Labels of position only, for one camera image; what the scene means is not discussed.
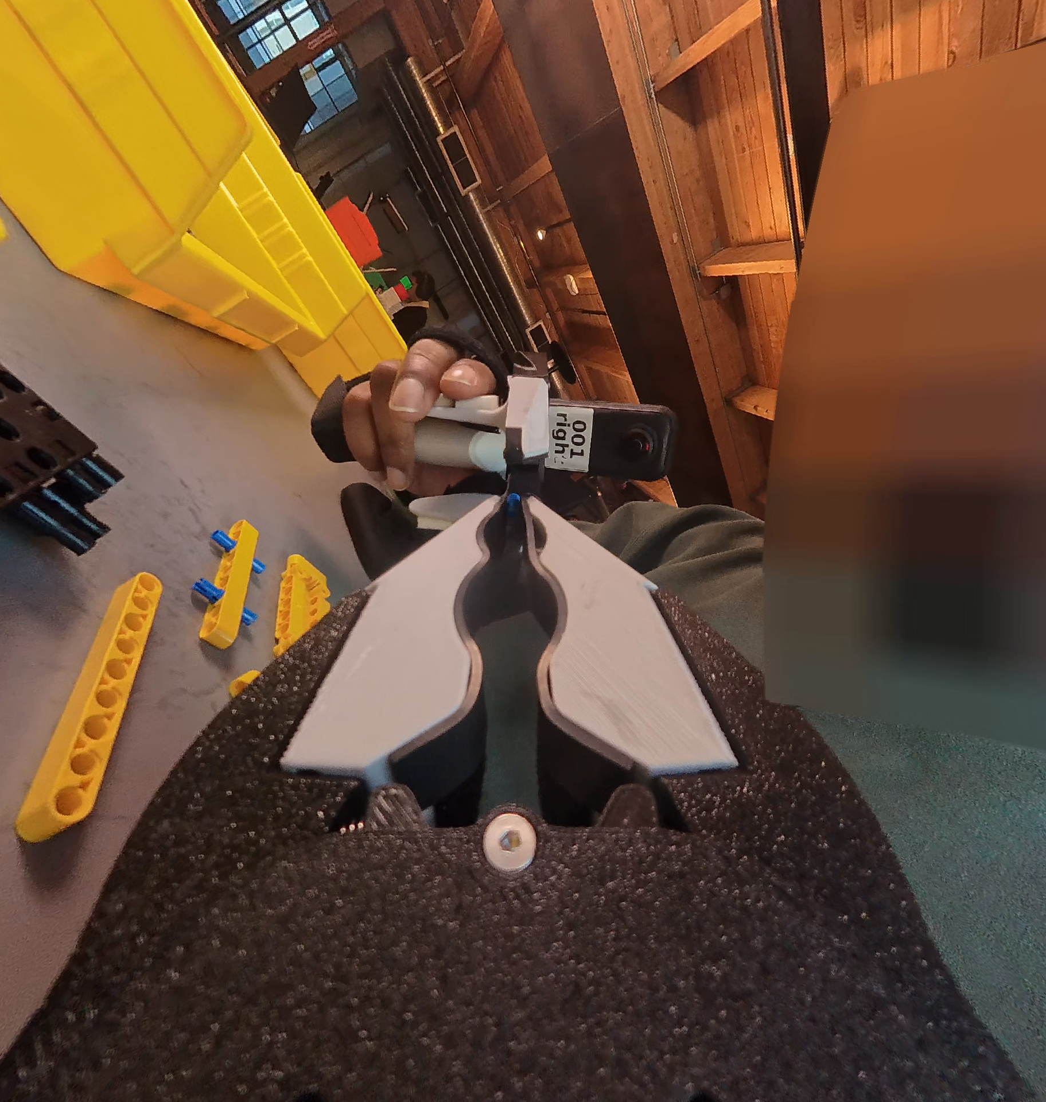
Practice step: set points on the yellow storage bin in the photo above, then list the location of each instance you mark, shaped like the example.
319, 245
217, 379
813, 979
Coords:
101, 129
359, 336
256, 224

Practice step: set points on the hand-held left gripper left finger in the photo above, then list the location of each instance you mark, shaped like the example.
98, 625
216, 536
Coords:
385, 663

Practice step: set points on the yellow lego panel piece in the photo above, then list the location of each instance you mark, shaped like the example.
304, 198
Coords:
301, 603

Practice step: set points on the metal air duct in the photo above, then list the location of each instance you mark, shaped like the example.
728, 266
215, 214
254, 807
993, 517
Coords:
480, 215

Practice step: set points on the short yellow lego beam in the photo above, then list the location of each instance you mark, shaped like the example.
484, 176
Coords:
243, 683

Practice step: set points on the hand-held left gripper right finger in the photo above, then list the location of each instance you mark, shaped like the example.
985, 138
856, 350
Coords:
626, 680

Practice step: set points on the person's right hand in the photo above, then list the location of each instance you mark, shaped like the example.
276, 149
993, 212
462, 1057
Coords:
385, 405

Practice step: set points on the factory window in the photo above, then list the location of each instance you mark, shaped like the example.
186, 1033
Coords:
290, 52

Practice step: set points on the blue lego pin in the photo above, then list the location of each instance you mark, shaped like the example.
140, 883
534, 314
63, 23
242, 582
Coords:
511, 508

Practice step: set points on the long yellow lego beam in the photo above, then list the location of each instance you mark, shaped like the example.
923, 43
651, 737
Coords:
92, 706

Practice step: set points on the orange plastic bin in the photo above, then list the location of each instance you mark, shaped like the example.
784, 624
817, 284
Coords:
355, 232

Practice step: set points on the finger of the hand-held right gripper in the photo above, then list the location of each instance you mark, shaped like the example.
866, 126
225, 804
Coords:
527, 418

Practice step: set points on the yellow lego beam with pins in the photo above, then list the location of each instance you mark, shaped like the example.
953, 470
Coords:
228, 585

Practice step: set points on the colourful brick model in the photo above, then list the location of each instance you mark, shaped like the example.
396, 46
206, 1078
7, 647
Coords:
394, 288

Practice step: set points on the black lego base block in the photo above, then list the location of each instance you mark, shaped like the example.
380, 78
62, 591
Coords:
23, 448

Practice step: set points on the person's black pants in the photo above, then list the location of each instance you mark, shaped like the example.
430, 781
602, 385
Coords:
376, 534

